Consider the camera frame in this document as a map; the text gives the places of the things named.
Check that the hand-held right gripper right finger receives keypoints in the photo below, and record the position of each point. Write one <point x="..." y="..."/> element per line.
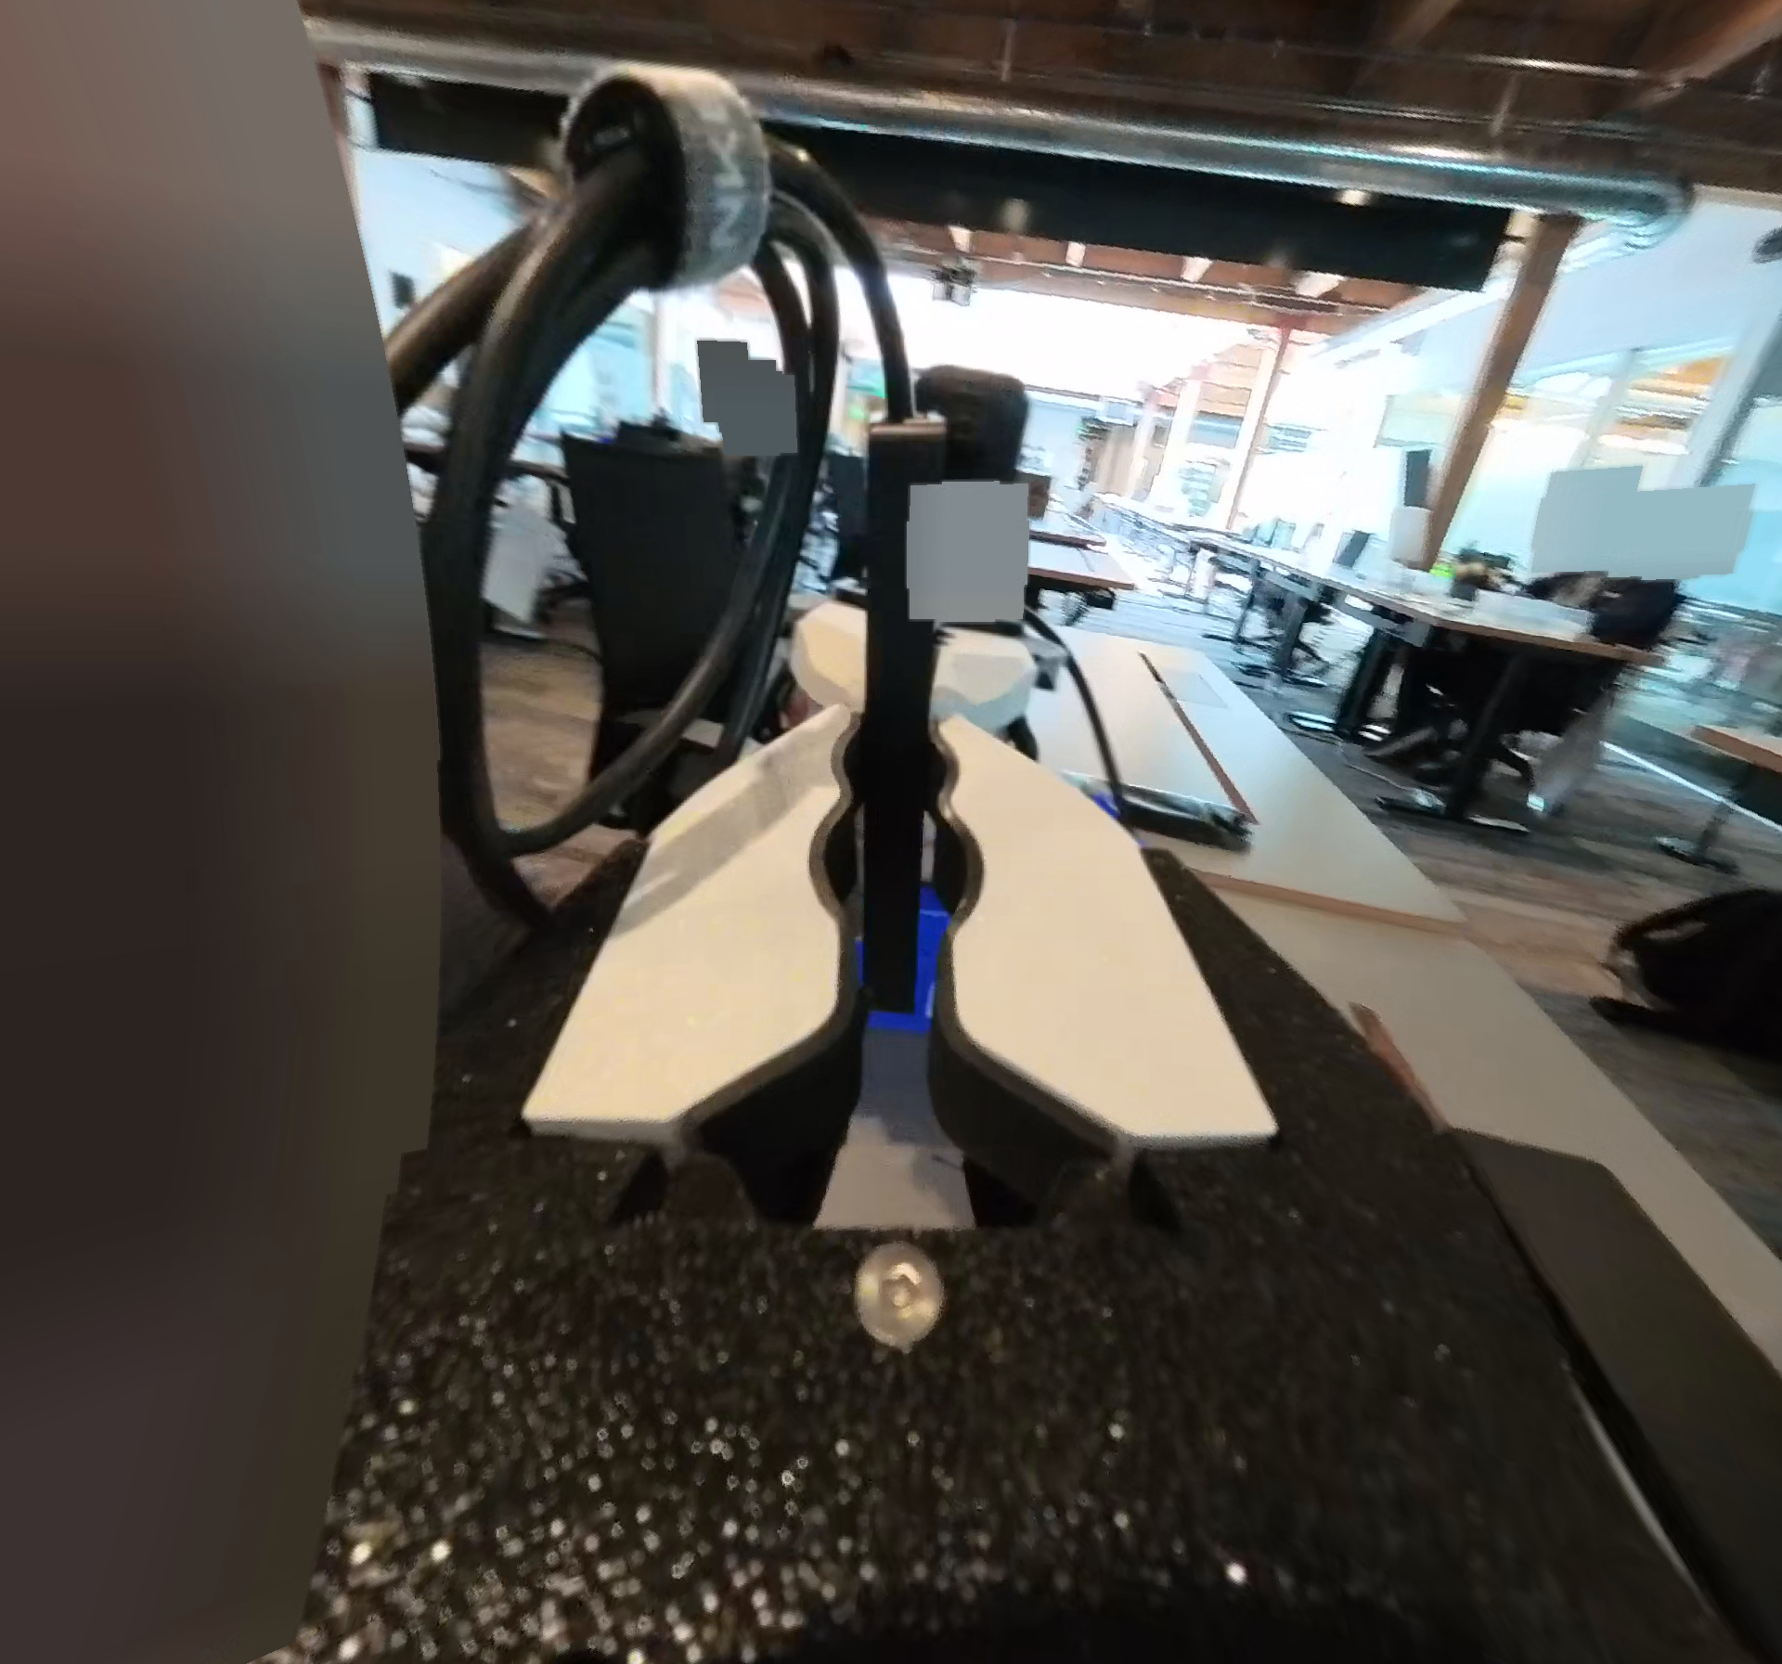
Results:
<point x="1099" y="967"/>

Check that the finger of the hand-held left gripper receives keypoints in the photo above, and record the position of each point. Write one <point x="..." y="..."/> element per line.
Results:
<point x="833" y="655"/>
<point x="984" y="678"/>

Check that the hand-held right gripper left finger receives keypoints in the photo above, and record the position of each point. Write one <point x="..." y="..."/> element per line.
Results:
<point x="696" y="953"/>

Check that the grey usb hub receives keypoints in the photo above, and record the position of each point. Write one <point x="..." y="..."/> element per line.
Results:
<point x="892" y="719"/>

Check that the blue plastic bin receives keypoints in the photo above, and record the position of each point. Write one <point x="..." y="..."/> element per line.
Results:
<point x="902" y="1023"/>

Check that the black office chair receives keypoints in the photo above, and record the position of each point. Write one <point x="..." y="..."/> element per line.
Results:
<point x="641" y="549"/>

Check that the silver ceiling pipe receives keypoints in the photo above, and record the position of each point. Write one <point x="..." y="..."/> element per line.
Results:
<point x="1113" y="142"/>

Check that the white cylinder container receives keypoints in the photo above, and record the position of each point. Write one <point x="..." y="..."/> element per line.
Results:
<point x="1415" y="535"/>

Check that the wooden office desk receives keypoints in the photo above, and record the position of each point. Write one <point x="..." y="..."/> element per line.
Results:
<point x="1504" y="628"/>

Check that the black backpack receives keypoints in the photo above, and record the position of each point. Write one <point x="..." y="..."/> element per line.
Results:
<point x="1707" y="981"/>

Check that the black flat slab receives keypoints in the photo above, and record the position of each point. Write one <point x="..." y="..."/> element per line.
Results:
<point x="1642" y="1287"/>

